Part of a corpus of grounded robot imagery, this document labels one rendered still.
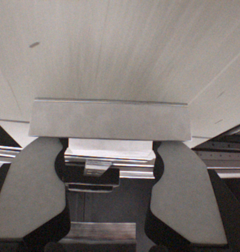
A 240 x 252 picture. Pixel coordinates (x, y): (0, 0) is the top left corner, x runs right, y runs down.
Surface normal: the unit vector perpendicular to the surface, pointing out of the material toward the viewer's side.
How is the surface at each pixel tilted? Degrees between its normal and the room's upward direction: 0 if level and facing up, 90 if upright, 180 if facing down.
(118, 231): 90
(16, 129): 0
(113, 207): 90
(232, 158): 90
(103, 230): 90
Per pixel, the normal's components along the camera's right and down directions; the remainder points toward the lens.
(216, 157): 0.19, -0.34
